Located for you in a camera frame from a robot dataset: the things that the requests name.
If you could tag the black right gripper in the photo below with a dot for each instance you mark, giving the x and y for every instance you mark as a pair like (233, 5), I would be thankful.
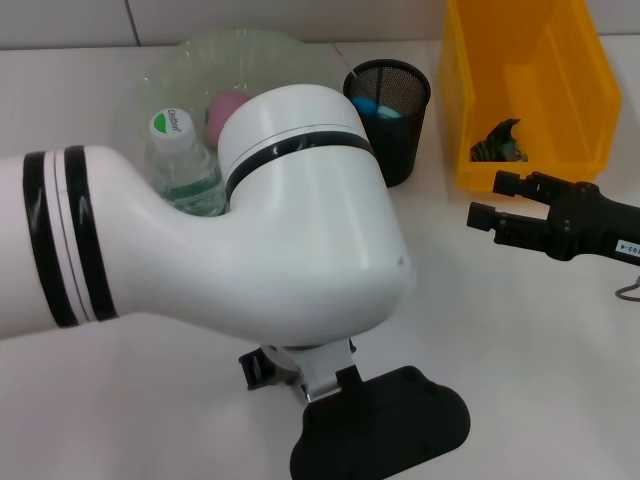
(590, 220)

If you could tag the blue capped scissors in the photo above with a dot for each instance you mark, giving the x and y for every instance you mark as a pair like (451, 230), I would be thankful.
(375, 107)

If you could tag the pink peach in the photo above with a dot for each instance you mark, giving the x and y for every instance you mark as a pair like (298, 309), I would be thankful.
(225, 110)

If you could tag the clear water bottle green label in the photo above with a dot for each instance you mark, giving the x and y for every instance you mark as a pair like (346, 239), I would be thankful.
(185, 170)

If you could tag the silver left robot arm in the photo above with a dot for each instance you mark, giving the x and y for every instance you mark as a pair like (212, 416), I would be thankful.
(225, 250)

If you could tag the black mesh pen holder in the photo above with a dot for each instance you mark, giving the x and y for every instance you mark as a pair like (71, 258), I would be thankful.
(400, 150)

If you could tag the green glass fruit plate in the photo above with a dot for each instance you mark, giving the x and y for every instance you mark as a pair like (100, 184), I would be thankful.
(240, 60)

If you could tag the yellow plastic bin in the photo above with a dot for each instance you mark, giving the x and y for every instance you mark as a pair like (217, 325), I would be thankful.
(530, 175)

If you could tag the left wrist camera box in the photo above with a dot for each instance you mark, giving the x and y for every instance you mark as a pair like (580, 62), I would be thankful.
(385, 430)

